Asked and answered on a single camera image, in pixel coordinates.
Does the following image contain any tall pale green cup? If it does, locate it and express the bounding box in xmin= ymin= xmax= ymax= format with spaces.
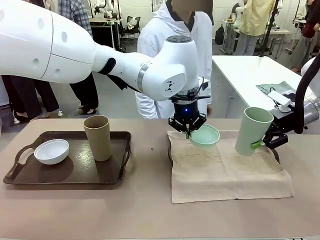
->
xmin=234 ymin=106 xmax=275 ymax=157

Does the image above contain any white bowl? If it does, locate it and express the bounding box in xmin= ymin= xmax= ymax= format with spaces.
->
xmin=33 ymin=139 xmax=70 ymax=165

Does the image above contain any black camera stand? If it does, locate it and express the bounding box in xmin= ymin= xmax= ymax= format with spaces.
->
xmin=259 ymin=0 xmax=280 ymax=58

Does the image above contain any person in yellow shirt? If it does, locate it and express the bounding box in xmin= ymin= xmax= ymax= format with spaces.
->
xmin=234 ymin=0 xmax=276 ymax=56

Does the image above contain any black hanging backpack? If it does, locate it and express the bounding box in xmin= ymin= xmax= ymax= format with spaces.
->
xmin=214 ymin=23 xmax=226 ymax=46

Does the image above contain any person in white hooded coat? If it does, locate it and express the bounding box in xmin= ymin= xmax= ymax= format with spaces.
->
xmin=134 ymin=0 xmax=213 ymax=119

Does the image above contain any black braided cable sleeve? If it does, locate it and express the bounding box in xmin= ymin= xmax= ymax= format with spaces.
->
xmin=294 ymin=56 xmax=320 ymax=135

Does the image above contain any person in red plaid shirt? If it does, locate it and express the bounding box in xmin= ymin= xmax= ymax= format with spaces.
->
xmin=0 ymin=74 xmax=61 ymax=125

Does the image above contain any pale green bowl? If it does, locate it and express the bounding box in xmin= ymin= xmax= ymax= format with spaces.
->
xmin=188 ymin=124 xmax=221 ymax=151

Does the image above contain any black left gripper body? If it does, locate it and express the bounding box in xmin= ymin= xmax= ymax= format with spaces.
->
xmin=173 ymin=99 xmax=201 ymax=126

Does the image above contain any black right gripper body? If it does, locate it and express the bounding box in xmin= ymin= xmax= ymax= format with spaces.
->
xmin=268 ymin=111 xmax=296 ymax=136

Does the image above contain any green cloth mat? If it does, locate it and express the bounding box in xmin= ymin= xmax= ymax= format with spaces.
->
xmin=256 ymin=80 xmax=296 ymax=97

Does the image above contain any beige cloth mat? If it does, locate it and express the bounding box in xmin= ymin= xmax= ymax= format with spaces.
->
xmin=166 ymin=129 xmax=295 ymax=205

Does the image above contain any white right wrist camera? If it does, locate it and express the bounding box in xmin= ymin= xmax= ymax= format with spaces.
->
xmin=268 ymin=89 xmax=296 ymax=113

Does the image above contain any large white table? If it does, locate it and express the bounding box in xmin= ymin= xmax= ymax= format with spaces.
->
xmin=211 ymin=55 xmax=320 ymax=118

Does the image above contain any person in dark red top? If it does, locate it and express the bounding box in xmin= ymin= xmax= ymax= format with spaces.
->
xmin=291 ymin=0 xmax=320 ymax=72

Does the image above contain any white desk with green light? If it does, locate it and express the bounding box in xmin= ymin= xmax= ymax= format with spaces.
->
xmin=89 ymin=17 xmax=123 ymax=52

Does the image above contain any person in blue plaid shirt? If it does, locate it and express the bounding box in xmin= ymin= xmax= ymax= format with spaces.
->
xmin=58 ymin=0 xmax=100 ymax=116

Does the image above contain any tall brown cup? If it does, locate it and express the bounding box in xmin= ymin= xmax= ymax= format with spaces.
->
xmin=82 ymin=115 xmax=112 ymax=162

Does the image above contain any white background work table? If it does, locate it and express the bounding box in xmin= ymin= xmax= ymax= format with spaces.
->
xmin=224 ymin=19 xmax=292 ymax=56

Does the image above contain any dark brown plastic tray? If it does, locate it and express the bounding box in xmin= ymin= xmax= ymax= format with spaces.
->
xmin=166 ymin=134 xmax=281 ymax=166
xmin=2 ymin=131 xmax=133 ymax=186

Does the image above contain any black office chair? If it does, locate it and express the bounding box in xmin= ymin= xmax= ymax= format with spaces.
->
xmin=122 ymin=16 xmax=141 ymax=38

